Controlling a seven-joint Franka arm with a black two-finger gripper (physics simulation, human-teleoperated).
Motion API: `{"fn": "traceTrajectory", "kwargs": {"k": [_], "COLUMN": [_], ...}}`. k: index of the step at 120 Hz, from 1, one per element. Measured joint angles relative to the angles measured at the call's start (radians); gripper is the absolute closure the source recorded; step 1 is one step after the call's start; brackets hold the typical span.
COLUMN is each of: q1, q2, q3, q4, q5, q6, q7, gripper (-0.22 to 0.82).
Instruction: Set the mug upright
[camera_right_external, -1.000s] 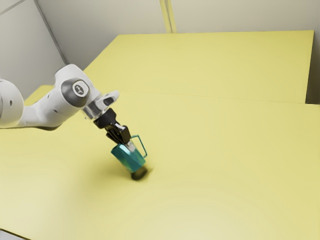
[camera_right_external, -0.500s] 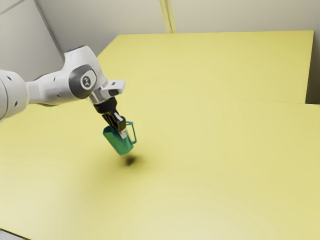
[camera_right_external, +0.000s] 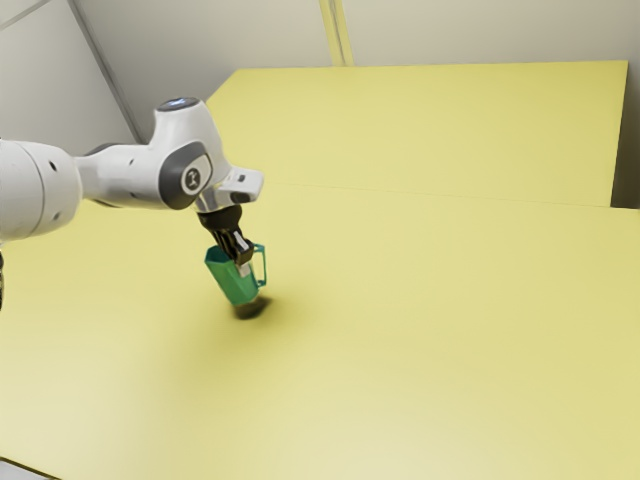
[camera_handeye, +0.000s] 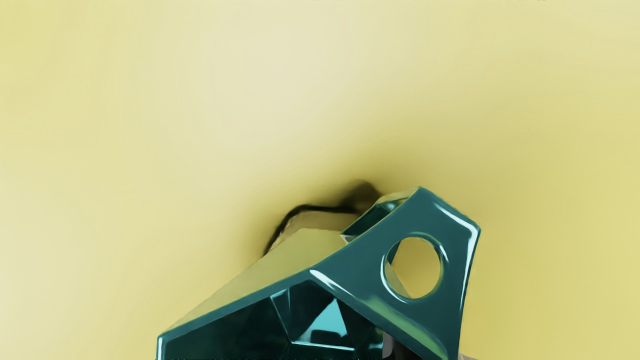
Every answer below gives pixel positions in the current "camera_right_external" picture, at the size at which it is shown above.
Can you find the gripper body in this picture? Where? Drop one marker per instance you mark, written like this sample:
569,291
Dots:
220,219

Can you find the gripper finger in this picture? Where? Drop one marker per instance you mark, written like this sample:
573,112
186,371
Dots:
242,252
223,244

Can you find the teal faceted mug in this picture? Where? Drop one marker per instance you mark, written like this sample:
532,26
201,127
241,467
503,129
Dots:
234,280

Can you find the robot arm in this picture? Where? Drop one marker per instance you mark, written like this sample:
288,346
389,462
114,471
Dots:
125,170

